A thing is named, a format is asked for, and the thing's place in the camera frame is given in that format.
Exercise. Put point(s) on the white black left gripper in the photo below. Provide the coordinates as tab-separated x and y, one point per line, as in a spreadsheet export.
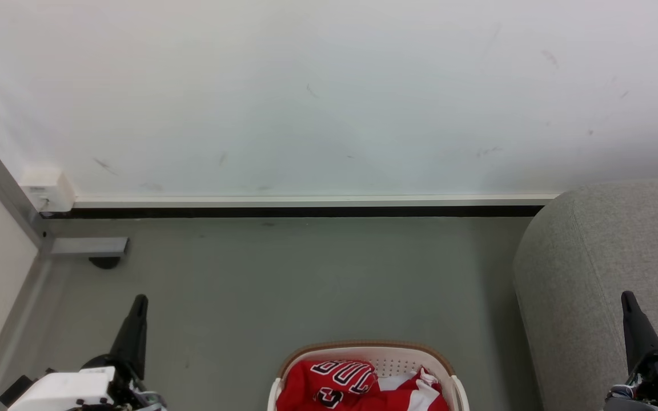
72	388

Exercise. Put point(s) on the red white basketball jersey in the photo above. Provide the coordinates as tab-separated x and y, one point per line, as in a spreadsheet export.
329	385

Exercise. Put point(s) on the grey fabric sofa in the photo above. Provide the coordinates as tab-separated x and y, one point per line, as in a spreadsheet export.
586	268

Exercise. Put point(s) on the black round levelling foot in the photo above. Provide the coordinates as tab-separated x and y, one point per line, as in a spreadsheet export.
104	262

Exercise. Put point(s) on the grey metal partition foot bar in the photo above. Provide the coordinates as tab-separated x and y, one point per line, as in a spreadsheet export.
89	246

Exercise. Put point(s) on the white perforated laundry basket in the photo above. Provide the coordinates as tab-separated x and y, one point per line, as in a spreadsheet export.
389	357

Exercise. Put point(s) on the grey metal partition post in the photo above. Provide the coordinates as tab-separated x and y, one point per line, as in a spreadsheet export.
3	185

